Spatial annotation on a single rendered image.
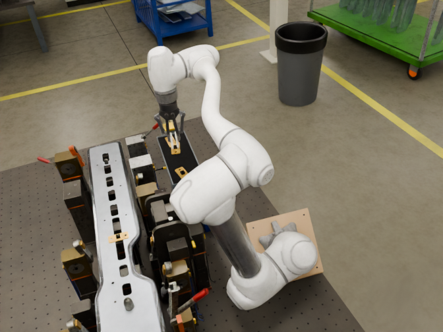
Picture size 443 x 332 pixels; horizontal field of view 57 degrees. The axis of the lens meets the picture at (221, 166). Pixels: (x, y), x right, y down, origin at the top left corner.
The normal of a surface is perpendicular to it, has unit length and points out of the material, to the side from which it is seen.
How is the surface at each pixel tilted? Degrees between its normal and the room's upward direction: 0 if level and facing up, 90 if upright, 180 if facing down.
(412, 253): 0
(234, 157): 17
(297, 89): 93
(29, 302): 0
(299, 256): 45
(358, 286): 0
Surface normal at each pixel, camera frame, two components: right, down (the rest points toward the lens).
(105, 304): -0.07, -0.77
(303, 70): 0.05, 0.67
